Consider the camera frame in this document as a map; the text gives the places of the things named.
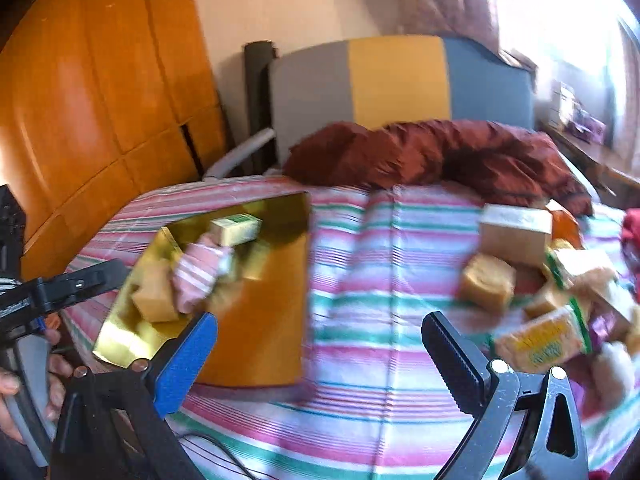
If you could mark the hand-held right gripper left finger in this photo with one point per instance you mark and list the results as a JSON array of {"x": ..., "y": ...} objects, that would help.
[{"x": 186, "y": 360}]

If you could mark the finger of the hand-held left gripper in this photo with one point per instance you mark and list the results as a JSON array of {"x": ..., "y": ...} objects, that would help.
[{"x": 75, "y": 287}]

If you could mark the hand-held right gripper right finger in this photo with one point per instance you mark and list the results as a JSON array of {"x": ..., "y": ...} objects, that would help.
[{"x": 457, "y": 360}]

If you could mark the yellow sponge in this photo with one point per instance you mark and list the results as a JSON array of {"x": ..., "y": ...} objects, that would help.
[
  {"x": 542, "y": 342},
  {"x": 580, "y": 266},
  {"x": 545, "y": 301},
  {"x": 487, "y": 282}
]

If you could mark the gold box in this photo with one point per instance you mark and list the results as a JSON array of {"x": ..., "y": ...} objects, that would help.
[{"x": 280, "y": 280}]

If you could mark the pale cardboard box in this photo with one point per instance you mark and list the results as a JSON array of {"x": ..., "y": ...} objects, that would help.
[{"x": 515, "y": 235}]

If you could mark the purple packet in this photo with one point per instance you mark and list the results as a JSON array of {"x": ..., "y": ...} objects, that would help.
[{"x": 599, "y": 329}]

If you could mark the orange snack packet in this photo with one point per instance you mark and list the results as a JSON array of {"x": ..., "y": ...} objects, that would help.
[{"x": 567, "y": 227}]

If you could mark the person's left hand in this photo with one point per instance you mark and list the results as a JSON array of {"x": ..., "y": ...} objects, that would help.
[{"x": 59, "y": 366}]

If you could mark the wrapped yellow sponge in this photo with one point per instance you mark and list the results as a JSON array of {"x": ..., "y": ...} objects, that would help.
[
  {"x": 542, "y": 342},
  {"x": 580, "y": 266}
]

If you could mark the striped bedsheet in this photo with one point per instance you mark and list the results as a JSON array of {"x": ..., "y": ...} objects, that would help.
[{"x": 390, "y": 270}]

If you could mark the small green yellow box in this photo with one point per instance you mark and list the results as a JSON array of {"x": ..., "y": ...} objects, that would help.
[{"x": 235, "y": 230}]

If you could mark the orange wooden wardrobe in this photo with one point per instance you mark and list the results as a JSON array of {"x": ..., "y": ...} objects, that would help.
[{"x": 100, "y": 85}]

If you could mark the dark red jacket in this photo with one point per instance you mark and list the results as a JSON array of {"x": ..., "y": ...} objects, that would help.
[{"x": 425, "y": 155}]

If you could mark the red towel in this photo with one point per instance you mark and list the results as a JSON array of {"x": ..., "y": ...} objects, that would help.
[{"x": 632, "y": 232}]

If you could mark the wooden desk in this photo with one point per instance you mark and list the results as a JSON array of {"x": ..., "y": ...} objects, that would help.
[{"x": 600, "y": 160}]

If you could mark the purple containers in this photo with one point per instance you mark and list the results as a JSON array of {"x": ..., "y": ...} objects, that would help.
[{"x": 589, "y": 126}]

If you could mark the white box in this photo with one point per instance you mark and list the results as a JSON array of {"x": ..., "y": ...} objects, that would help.
[{"x": 562, "y": 102}]

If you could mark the grey yellow blue headboard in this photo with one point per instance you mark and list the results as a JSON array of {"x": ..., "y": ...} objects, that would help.
[{"x": 395, "y": 80}]

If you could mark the pink patterned curtain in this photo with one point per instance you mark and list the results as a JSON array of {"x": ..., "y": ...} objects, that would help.
[{"x": 450, "y": 0}]

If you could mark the white curved rail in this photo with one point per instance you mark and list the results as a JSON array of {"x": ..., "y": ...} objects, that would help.
[{"x": 240, "y": 152}]

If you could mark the black chair frame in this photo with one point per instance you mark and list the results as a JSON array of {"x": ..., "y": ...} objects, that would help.
[{"x": 255, "y": 100}]

